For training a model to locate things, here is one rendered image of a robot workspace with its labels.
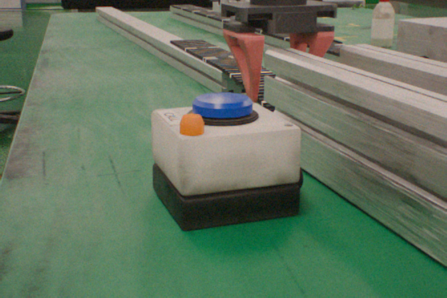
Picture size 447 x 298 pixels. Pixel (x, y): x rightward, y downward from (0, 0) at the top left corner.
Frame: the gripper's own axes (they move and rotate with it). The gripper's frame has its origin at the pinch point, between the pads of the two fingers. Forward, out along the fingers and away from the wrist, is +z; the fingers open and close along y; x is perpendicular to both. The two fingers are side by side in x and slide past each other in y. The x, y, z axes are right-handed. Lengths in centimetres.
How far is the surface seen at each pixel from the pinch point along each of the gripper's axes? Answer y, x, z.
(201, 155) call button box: -16.0, -25.6, -2.5
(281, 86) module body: -5.3, -13.1, -3.6
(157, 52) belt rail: -2.5, 42.0, 1.6
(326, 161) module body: -5.3, -21.3, 0.3
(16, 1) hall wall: 12, 1087, 70
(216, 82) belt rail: -1.8, 14.3, 1.4
